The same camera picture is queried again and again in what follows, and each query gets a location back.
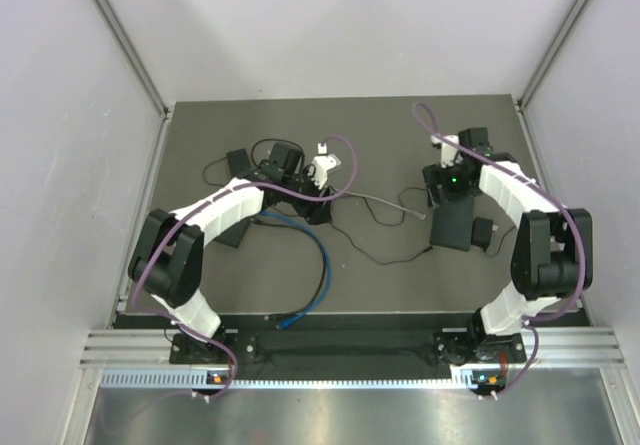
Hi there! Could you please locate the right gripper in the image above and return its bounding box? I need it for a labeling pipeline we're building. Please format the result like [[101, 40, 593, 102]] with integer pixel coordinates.
[[423, 158, 481, 208]]

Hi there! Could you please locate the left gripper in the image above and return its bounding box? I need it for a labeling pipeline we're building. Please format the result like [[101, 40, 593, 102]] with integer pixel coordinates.
[[282, 166, 335, 225]]

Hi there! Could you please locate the black ethernet cable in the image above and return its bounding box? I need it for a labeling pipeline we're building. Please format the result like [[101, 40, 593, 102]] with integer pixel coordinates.
[[252, 217, 326, 321]]

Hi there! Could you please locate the grey ethernet cable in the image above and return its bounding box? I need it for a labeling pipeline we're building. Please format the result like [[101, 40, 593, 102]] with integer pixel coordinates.
[[339, 190, 427, 220]]

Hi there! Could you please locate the black network switch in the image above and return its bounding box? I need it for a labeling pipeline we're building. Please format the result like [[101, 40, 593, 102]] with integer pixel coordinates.
[[429, 197, 474, 252], [215, 218, 251, 249]]

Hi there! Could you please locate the adapter thin black cord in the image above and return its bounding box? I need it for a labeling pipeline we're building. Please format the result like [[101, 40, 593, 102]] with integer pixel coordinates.
[[324, 187, 519, 267], [202, 138, 301, 186]]

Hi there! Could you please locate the black power adapter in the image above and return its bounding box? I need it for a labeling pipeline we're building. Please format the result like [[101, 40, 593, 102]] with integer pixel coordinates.
[[226, 148, 251, 175], [471, 217, 495, 252]]

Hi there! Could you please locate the blue ethernet cable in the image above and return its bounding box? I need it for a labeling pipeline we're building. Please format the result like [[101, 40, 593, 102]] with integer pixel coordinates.
[[259, 209, 332, 330]]

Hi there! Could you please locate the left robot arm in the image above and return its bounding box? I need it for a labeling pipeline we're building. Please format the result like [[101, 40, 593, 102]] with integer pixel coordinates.
[[128, 142, 340, 362]]

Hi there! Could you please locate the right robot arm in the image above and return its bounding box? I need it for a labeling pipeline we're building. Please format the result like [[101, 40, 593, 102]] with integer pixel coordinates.
[[423, 128, 593, 366]]

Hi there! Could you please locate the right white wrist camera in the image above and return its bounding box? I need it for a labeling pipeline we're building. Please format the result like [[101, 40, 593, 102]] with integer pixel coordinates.
[[431, 136, 462, 169]]

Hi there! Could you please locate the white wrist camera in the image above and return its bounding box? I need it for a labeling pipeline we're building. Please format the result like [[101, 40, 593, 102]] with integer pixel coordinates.
[[307, 142, 341, 189], [431, 136, 462, 169]]

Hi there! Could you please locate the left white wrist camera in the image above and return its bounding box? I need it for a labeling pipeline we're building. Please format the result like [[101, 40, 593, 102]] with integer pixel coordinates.
[[307, 142, 341, 189]]

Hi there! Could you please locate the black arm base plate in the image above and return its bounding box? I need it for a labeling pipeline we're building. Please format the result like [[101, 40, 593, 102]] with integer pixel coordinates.
[[168, 312, 529, 369]]

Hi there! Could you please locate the aluminium front frame rail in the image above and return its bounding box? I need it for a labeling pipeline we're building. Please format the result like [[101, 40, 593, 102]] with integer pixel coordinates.
[[80, 327, 624, 379]]

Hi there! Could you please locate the slotted grey cable duct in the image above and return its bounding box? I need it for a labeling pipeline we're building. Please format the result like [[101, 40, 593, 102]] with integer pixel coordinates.
[[99, 368, 501, 391]]

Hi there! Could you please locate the right aluminium frame post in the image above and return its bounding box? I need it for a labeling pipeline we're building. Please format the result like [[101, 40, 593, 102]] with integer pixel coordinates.
[[515, 0, 592, 114]]

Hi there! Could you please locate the aluminium frame post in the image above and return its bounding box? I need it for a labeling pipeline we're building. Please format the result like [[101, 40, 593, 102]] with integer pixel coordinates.
[[69, 0, 174, 119], [515, 0, 592, 114]]

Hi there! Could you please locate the left aluminium frame post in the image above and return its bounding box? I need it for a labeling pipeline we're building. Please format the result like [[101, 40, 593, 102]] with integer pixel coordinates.
[[69, 0, 174, 119]]

